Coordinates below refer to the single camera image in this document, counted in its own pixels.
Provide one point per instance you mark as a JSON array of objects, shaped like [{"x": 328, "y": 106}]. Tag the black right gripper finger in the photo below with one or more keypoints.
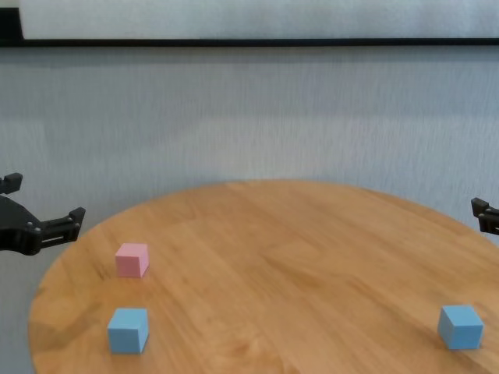
[{"x": 487, "y": 218}]

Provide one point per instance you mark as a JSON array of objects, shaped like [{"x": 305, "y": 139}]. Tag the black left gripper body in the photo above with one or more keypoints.
[{"x": 15, "y": 230}]

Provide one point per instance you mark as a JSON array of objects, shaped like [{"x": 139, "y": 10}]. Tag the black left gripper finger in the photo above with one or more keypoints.
[
  {"x": 11, "y": 183},
  {"x": 64, "y": 228}
]

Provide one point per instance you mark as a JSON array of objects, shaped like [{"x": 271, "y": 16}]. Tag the blue cube block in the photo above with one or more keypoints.
[
  {"x": 126, "y": 331},
  {"x": 460, "y": 327}
]

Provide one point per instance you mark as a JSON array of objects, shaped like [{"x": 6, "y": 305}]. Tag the pink cube block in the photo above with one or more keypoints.
[{"x": 130, "y": 261}]

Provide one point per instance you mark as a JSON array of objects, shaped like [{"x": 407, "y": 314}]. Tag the white foam board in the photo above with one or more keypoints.
[{"x": 249, "y": 17}]

